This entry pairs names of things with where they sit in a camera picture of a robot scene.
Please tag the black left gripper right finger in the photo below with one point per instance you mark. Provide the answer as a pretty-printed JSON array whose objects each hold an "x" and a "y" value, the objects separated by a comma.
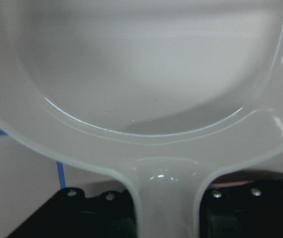
[{"x": 252, "y": 210}]

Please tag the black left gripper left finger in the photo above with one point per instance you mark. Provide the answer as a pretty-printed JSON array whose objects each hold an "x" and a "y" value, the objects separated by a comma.
[{"x": 70, "y": 214}]

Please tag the beige plastic dustpan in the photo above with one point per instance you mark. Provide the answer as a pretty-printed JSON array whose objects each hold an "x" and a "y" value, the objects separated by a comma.
[{"x": 162, "y": 95}]

